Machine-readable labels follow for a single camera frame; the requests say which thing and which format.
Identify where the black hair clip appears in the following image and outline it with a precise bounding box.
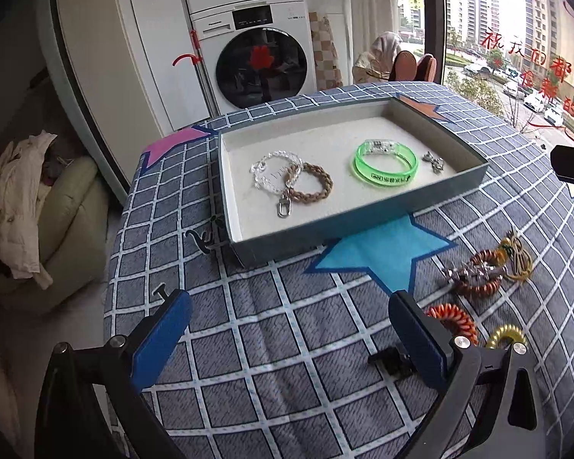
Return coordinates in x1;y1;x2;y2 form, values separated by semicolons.
368;346;417;379

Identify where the orange spiral hair tie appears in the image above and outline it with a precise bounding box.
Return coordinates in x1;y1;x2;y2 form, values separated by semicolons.
425;303;480;347

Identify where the silver charm pendant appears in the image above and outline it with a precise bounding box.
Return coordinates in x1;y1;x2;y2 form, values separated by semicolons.
422;151;445;174

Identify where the green translucent bangle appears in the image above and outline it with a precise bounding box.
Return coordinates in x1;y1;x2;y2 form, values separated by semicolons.
352;139;419;187

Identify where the clear chain with clasp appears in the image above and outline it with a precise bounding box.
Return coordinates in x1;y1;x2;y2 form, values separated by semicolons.
248;149;305;220

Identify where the brown braided bracelet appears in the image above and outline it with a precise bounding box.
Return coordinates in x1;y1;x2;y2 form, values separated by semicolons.
284;161;334;205

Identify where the teal jewelry tray box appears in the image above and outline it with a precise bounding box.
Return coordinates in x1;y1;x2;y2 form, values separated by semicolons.
219;94;488;266

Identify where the small black hairpin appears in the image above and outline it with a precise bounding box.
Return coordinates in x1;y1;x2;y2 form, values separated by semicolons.
151;283;169;301

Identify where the brown spiral tie with stars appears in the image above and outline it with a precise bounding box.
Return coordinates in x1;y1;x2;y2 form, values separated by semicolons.
443;250;507;297

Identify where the black hairpin near tray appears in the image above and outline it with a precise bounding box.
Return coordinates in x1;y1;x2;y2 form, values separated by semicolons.
183;220;227;256

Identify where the blue grid bedsheet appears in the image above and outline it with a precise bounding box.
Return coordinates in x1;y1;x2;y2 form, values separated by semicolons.
103;82;574;458

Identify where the brown chair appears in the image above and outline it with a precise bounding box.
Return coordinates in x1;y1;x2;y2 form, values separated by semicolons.
389;51;418;81
415;54;437;82

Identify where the beige clothes pile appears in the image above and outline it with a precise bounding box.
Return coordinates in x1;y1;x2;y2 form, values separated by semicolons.
0;132;57;289

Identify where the checkered beige towel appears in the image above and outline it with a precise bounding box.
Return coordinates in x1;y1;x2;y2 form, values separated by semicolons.
309;11;343;90

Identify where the white washing machine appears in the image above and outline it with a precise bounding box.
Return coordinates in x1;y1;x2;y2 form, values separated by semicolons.
192;0;317;114

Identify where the gold spiral hair tie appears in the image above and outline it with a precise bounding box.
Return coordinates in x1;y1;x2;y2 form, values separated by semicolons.
485;324;529;350

